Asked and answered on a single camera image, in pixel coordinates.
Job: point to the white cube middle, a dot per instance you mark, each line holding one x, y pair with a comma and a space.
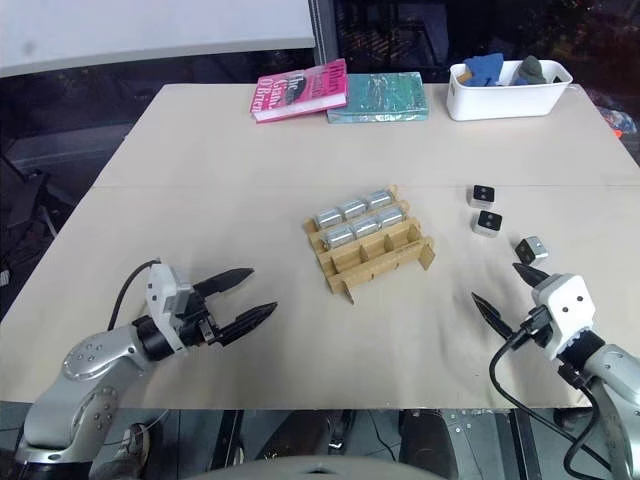
488, 223

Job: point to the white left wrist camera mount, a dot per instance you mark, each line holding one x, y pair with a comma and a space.
162, 290

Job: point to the teal hardcover book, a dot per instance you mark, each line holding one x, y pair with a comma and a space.
380, 97

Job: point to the dark rounded seat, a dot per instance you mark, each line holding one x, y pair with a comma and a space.
427, 440

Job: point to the white cube lower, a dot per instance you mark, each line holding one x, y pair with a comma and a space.
531, 250

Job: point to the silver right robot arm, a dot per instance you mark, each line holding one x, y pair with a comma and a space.
612, 380

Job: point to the white cube upper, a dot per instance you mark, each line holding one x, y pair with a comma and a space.
482, 196

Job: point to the grey metal post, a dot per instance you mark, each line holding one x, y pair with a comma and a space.
322, 30

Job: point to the blue cloth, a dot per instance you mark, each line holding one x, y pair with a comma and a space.
482, 67

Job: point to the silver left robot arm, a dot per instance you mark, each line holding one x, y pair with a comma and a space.
90, 360

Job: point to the white plastic bin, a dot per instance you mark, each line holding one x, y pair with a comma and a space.
505, 102

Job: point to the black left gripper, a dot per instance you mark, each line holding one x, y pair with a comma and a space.
197, 317

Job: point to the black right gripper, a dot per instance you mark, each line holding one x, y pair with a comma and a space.
535, 325

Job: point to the white board panel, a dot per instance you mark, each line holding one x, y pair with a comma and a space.
150, 25

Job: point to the white cube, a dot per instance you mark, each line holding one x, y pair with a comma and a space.
482, 196
488, 223
531, 250

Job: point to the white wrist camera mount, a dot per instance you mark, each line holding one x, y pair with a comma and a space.
565, 310
162, 290

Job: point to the wooden rack with metal cylinders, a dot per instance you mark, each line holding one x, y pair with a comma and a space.
380, 260

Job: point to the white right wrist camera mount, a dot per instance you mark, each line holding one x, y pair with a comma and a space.
565, 310

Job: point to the colourful crumpled bag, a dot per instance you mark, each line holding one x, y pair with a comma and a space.
620, 122

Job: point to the grey crumpled cloth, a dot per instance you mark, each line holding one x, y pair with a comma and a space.
531, 70

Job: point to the pink hardcover book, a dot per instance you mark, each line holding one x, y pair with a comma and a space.
300, 90

